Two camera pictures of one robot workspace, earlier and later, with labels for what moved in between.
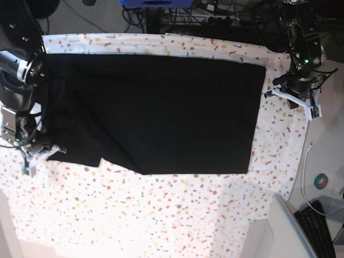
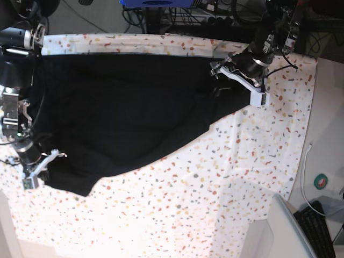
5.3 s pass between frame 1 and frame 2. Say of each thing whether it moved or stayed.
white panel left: stayed
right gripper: moved
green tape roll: stayed
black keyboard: stayed
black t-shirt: moved
